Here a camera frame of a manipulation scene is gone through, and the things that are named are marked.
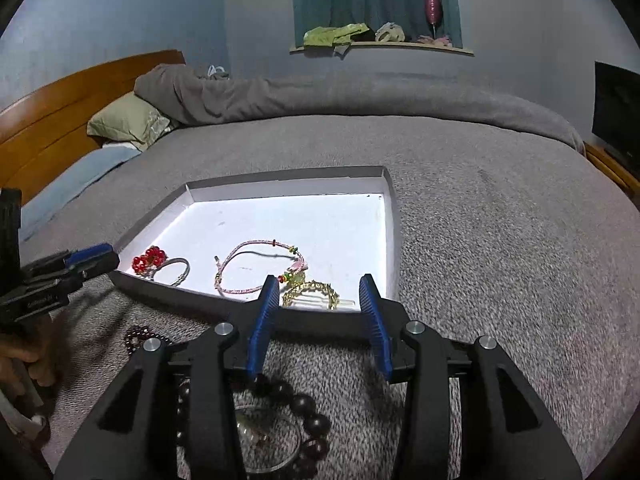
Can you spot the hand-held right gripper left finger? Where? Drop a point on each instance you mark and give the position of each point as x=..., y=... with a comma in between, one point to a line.
x=263, y=316

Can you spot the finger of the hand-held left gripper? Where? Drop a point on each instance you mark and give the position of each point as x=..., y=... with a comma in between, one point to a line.
x=92, y=256

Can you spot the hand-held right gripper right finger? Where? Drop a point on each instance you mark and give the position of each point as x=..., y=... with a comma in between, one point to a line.
x=372, y=317

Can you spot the white shallow cardboard box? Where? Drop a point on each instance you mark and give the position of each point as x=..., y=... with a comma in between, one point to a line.
x=300, y=230

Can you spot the person's left hand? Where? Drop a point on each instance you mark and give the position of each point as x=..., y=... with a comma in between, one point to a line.
x=27, y=360

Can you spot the light blue bed sheet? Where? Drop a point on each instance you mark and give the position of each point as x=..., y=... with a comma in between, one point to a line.
x=75, y=175

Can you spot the clear thin bangle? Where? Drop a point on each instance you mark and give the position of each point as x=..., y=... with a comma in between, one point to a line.
x=270, y=440

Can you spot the olive green pillow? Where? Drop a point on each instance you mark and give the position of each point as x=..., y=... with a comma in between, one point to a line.
x=130, y=120

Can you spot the wooden headboard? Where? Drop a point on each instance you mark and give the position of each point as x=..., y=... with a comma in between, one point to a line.
x=55, y=110

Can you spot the grey blanket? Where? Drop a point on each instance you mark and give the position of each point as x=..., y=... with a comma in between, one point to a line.
x=450, y=170

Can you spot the wooden window sill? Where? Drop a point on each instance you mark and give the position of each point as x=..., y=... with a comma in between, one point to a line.
x=380, y=47

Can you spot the pink small cloth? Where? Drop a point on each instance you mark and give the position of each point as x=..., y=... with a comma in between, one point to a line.
x=434, y=40

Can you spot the green crumpled cloth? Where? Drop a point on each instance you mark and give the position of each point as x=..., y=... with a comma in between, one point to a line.
x=335, y=35

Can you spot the beige crumpled cloth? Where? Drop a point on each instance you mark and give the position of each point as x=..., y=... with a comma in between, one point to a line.
x=390, y=32

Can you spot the wooden side table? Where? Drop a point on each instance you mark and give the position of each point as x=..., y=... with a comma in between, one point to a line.
x=612, y=162

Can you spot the pink glittery wine glass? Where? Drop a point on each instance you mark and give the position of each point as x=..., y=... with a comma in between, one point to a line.
x=431, y=7

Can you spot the black television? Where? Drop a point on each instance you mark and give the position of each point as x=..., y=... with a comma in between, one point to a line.
x=617, y=110

